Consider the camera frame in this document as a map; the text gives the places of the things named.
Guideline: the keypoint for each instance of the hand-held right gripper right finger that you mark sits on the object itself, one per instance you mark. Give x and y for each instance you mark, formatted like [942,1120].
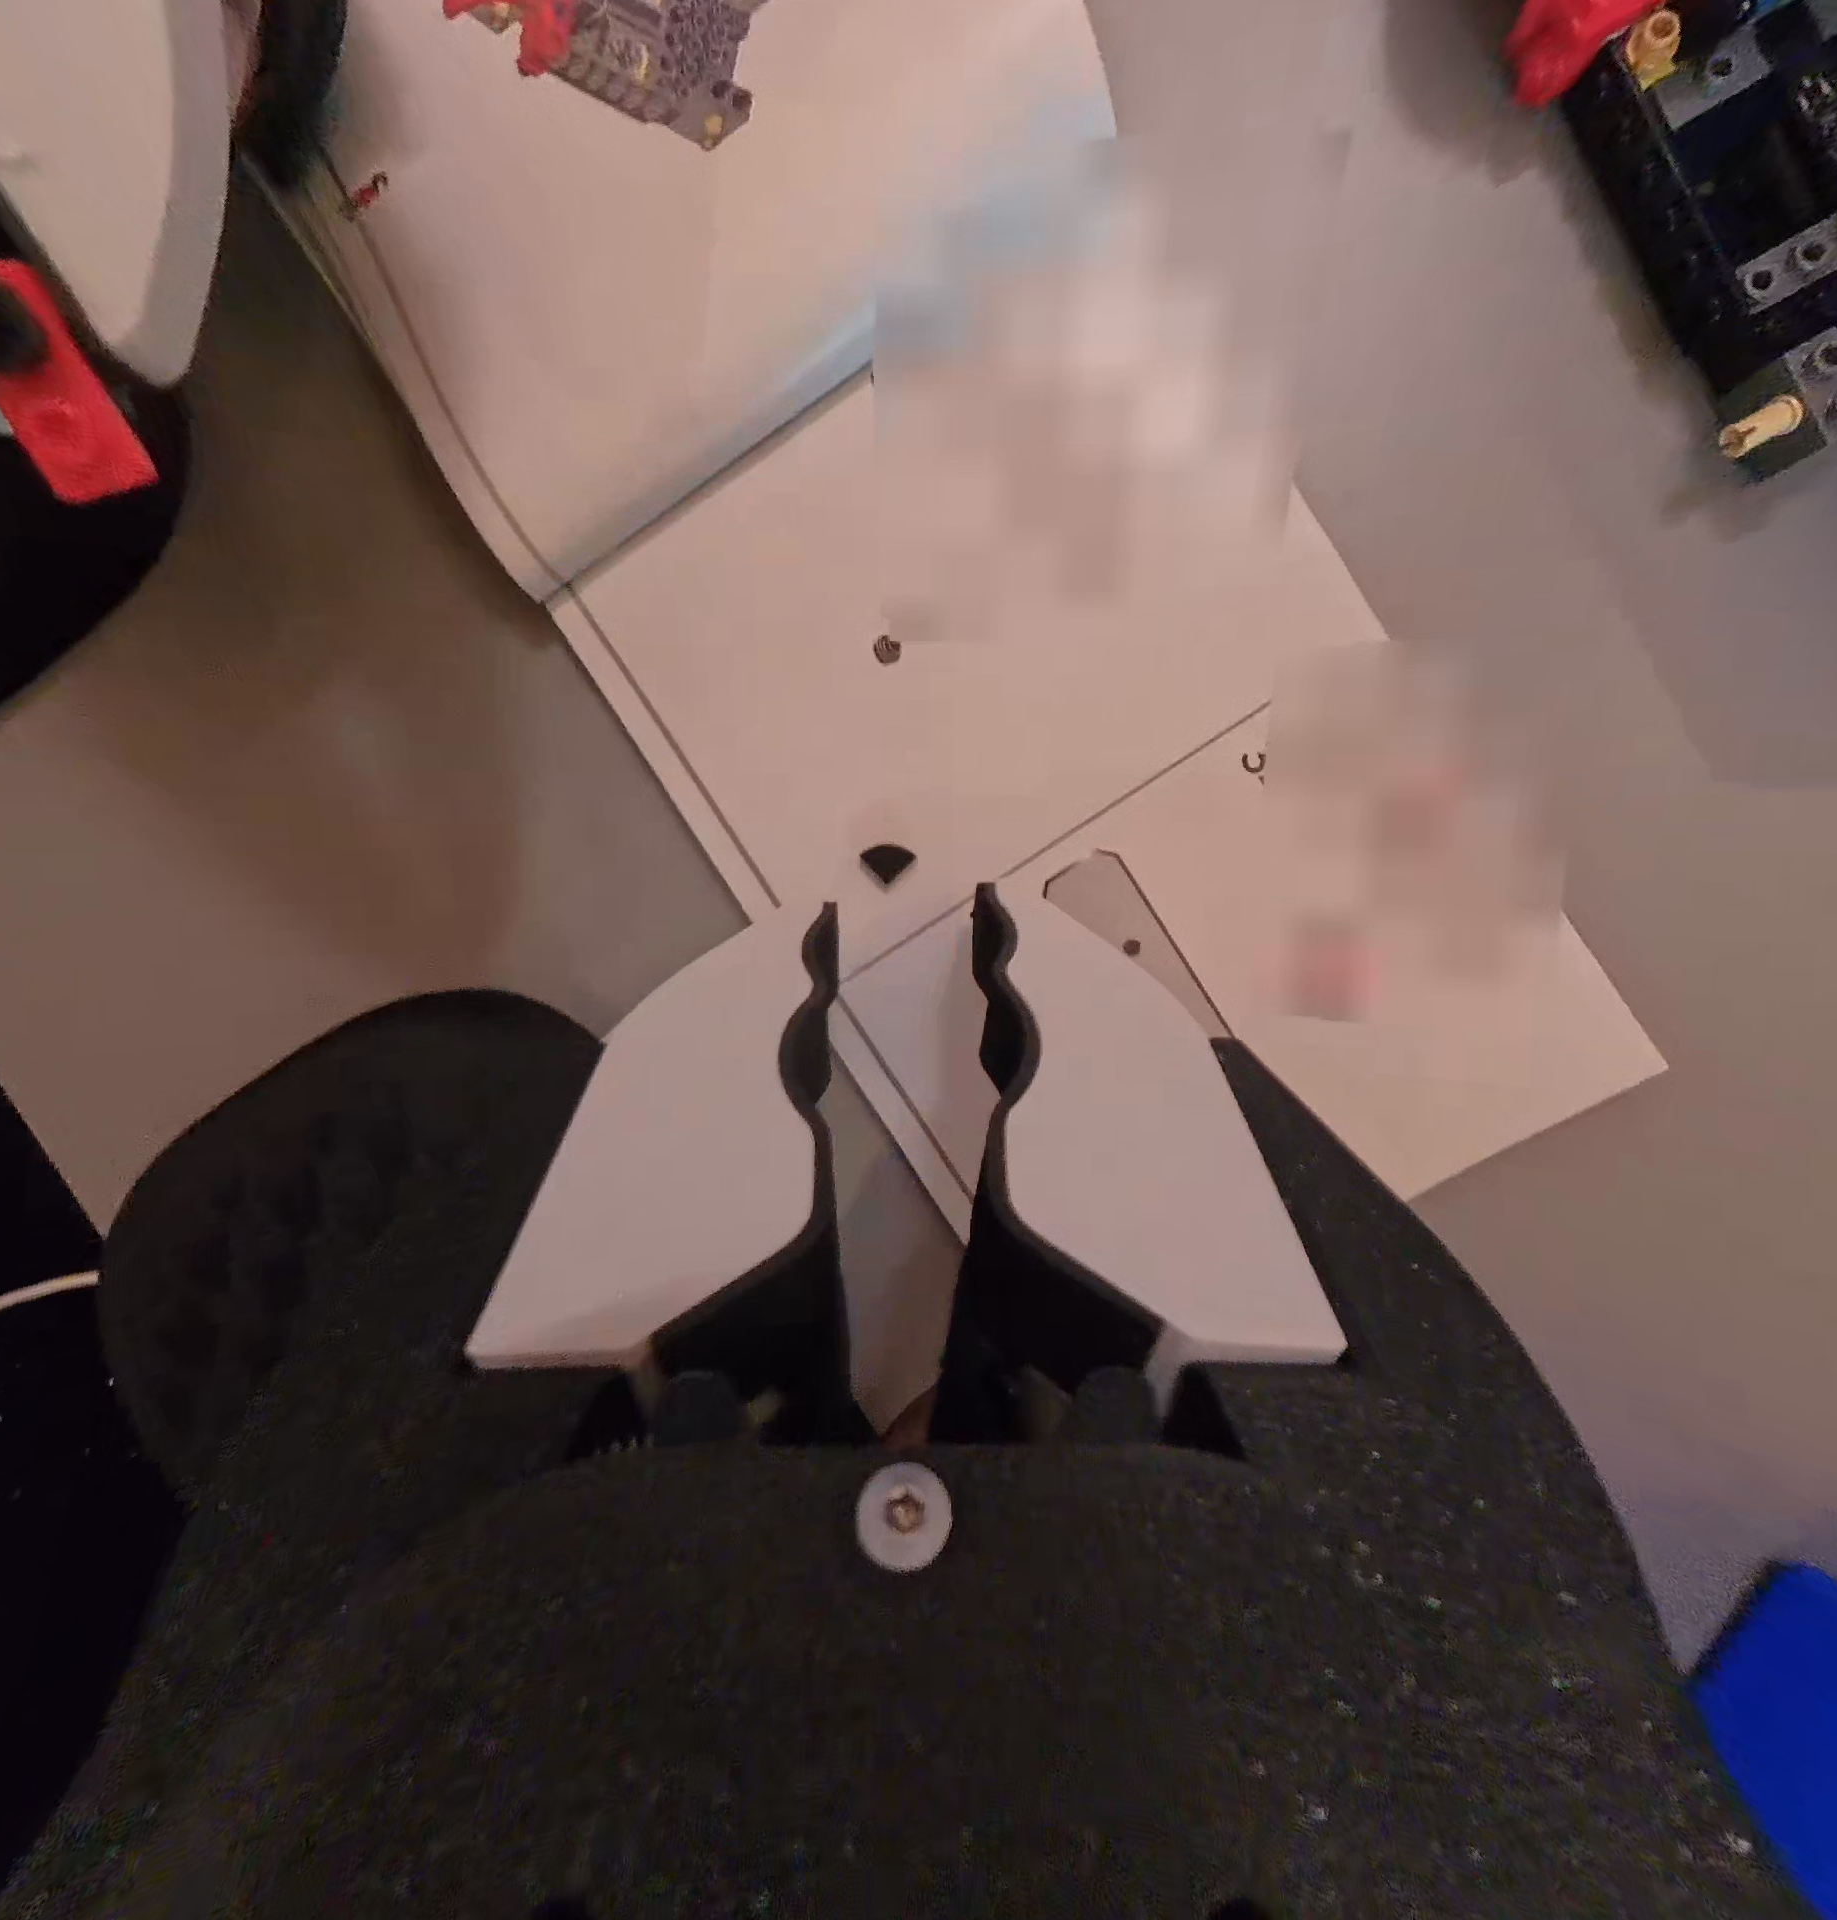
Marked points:
[1143,1184]

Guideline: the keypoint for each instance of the lego instruction booklet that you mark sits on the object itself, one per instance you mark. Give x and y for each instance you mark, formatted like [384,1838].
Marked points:
[632,375]

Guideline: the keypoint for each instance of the black mesh chair cushion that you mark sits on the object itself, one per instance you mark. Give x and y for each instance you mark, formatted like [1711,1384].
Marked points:
[302,1170]

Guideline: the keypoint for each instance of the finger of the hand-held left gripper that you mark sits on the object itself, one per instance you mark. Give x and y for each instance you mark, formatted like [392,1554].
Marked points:
[92,150]

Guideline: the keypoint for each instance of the blue plastic container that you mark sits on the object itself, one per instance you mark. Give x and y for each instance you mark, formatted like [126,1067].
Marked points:
[1803,1754]

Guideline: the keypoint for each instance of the small black lego piece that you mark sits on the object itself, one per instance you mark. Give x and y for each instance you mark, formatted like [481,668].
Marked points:
[885,865]

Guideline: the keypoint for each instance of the black rounded object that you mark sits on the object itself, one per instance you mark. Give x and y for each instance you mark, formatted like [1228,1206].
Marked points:
[49,601]

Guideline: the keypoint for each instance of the partly built lego model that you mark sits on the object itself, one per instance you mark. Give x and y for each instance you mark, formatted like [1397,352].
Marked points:
[1668,195]

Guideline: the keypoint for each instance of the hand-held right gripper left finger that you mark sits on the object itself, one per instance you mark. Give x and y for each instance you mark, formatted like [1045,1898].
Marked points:
[649,1184]

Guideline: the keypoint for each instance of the red lego piece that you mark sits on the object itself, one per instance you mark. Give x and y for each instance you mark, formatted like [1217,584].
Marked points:
[79,421]

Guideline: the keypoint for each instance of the person's left forearm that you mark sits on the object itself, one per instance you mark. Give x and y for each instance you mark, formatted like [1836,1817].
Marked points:
[297,75]

